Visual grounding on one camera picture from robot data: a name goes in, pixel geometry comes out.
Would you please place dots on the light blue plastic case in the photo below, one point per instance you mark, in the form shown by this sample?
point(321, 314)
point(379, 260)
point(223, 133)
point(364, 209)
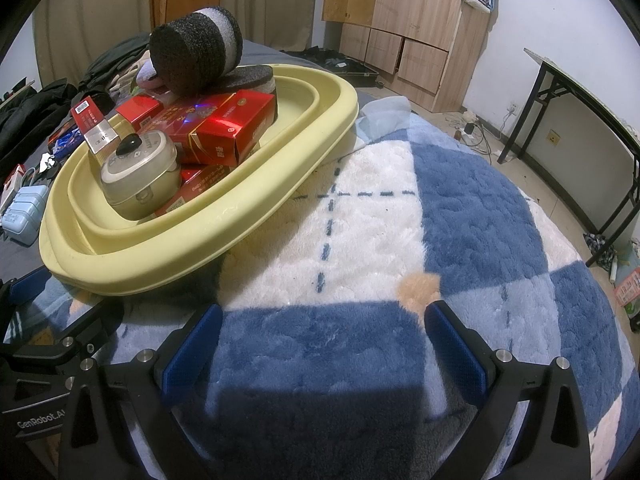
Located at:
point(22, 215)

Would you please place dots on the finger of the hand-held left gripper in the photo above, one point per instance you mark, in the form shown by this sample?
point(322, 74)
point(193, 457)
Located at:
point(27, 282)
point(95, 322)

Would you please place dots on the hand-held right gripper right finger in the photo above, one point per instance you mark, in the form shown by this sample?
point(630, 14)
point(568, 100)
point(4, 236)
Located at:
point(452, 342)

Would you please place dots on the light blue cloth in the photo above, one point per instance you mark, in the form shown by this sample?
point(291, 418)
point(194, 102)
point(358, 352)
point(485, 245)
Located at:
point(382, 122)

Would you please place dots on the blue white checked blanket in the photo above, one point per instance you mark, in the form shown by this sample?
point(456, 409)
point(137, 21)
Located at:
point(375, 260)

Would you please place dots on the large red glossy carton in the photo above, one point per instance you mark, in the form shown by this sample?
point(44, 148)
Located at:
point(235, 127)

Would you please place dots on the beige round lidded container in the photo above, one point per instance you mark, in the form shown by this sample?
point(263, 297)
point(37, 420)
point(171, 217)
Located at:
point(137, 175)

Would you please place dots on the pink plastic bag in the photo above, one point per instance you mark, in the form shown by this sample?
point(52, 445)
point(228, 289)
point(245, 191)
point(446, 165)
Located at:
point(629, 290)

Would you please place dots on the black suitcase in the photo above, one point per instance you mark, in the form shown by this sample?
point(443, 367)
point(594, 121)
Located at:
point(340, 65)

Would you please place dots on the pale yellow plastic basin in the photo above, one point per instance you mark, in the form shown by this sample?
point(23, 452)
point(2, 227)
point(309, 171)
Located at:
point(225, 220)

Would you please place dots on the long red carton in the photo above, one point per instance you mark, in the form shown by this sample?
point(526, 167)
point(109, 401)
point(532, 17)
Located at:
point(185, 117)

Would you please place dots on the black foam disc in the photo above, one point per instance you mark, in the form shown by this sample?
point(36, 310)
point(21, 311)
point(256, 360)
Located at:
point(250, 80)

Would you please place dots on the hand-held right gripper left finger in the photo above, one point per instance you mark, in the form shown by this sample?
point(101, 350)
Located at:
point(192, 347)

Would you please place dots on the black folding table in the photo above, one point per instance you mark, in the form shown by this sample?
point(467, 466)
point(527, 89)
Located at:
point(595, 125)

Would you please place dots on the pile of dark clothes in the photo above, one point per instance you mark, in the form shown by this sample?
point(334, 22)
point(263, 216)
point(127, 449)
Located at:
point(35, 105)

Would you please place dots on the small red orange box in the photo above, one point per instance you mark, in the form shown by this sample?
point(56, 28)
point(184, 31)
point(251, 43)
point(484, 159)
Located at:
point(140, 110)

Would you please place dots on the pink fluffy item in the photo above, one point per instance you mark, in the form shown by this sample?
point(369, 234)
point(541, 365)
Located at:
point(150, 77)

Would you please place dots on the dark patterned cloth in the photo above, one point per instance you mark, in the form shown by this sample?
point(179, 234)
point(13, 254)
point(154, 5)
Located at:
point(597, 245)

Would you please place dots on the wooden wardrobe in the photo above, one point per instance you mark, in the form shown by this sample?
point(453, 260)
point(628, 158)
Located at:
point(415, 20)

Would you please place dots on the black and white foam roll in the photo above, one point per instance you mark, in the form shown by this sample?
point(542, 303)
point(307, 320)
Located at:
point(195, 50)

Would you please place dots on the beige curtain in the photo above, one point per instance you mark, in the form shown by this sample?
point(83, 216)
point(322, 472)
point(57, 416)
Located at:
point(100, 5)

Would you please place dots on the red box with silver end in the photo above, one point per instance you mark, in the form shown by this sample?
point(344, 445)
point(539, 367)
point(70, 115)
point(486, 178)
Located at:
point(95, 125)

